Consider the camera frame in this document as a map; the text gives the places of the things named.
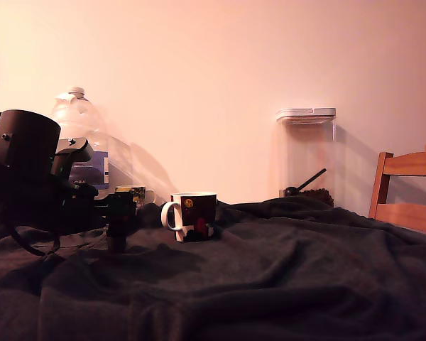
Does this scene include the coffee beans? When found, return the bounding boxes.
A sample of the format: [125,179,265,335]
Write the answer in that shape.
[300,188,334,207]

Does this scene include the yellow cartoon print mug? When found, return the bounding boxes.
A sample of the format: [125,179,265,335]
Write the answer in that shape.
[115,185,156,211]

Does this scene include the large clear water bottle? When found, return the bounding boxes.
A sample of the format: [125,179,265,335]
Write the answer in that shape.
[50,87,111,200]

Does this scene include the dark blanket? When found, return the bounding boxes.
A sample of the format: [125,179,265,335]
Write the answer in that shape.
[0,195,426,341]

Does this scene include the black scoop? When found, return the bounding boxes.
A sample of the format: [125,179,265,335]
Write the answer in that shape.
[283,168,327,197]

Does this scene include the clear jar with white lid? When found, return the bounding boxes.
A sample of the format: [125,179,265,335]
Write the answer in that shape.
[275,107,337,207]

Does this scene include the wooden chair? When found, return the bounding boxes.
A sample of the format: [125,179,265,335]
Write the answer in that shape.
[368,141,426,238]

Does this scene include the dark mug with white handle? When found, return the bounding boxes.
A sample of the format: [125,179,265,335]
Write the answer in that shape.
[160,191,218,243]

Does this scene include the pale grey camera box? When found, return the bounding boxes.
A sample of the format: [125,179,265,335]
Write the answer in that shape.
[53,136,94,175]

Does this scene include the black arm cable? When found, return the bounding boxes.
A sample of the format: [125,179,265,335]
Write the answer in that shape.
[6,220,62,257]

